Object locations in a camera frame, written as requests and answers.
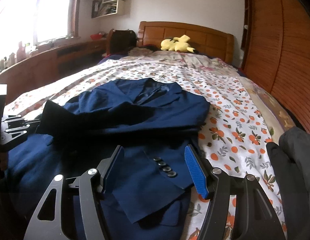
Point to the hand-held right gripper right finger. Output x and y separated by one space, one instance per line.
196 172

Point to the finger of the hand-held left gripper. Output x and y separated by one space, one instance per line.
17 135
20 121

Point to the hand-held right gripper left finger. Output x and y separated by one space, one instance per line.
112 170

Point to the navy blue suit jacket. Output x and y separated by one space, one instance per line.
145 110

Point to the row of bottles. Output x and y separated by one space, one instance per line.
17 53

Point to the wooden desk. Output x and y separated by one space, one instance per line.
45 65

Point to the orange floral bedsheet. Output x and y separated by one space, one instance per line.
232 120

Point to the black garment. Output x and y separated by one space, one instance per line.
290 187

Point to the wooden framed window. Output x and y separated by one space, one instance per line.
32 12

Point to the grey garment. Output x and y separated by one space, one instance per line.
297 145

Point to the red bowl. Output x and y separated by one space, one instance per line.
95 37

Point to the beige flowered quilt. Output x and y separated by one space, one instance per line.
195 57

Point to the black backpack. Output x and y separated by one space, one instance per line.
121 42

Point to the yellow plush toy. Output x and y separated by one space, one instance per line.
177 45

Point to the wooden bed headboard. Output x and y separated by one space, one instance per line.
155 32

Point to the wooden slatted wardrobe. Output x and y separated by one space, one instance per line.
282 55

